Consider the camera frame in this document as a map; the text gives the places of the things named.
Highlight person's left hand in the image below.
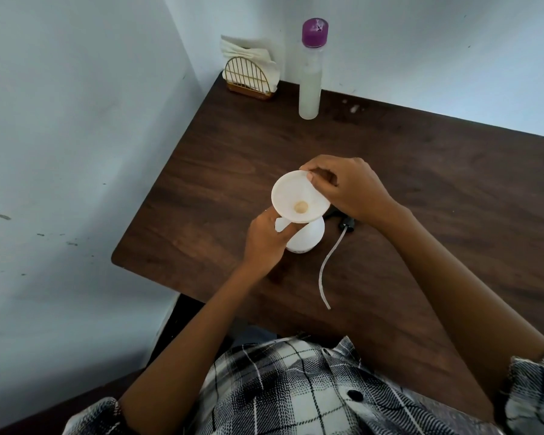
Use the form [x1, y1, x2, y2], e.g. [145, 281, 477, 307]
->
[242, 206, 302, 280]

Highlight person's right hand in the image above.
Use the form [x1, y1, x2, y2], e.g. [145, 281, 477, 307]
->
[299, 154, 407, 231]

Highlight black spray trigger head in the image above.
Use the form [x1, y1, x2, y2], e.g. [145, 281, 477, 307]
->
[318, 208, 360, 311]

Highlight white spray bottle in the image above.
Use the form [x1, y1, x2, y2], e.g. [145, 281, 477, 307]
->
[275, 216, 326, 254]

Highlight white plastic funnel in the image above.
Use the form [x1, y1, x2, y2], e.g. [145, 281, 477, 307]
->
[271, 170, 332, 224]

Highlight tall frosted clear bottle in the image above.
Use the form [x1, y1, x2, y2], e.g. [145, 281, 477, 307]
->
[298, 42, 323, 121]

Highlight purple bottle cap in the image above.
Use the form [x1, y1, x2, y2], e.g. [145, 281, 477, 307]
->
[302, 18, 329, 49]

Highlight person's left forearm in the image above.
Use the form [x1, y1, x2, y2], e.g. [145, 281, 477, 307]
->
[119, 266, 266, 435]

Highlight person's right forearm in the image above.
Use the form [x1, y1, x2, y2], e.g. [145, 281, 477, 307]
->
[380, 205, 544, 422]

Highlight dark wooden table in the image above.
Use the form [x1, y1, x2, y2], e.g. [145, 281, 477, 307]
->
[111, 72, 544, 424]

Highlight black white plaid shirt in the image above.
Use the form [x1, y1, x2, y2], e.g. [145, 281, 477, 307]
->
[62, 335, 544, 435]

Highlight white paper napkins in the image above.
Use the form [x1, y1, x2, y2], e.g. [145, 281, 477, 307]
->
[219, 34, 282, 94]

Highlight gold wire napkin holder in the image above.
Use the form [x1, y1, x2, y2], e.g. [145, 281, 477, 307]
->
[222, 56, 275, 101]

